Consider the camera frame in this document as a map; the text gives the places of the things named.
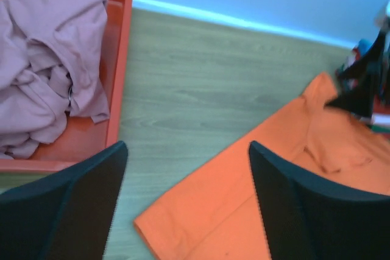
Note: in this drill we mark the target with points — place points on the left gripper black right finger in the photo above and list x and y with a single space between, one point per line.
306 216

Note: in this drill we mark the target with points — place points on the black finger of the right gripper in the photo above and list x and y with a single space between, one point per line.
377 48

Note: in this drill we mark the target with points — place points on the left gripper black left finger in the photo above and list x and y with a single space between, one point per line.
67 214

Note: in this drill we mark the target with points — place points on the orange t-shirt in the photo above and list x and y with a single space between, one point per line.
214 214

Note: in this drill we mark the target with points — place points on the red folded t-shirt upper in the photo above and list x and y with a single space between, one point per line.
382 111

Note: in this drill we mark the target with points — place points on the blue folded t-shirt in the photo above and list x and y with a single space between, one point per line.
362 47

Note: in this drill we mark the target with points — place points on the red plastic bin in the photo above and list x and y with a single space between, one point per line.
82 138

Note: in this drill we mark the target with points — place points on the dusty pink crumpled t-shirt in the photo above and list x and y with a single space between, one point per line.
50 58

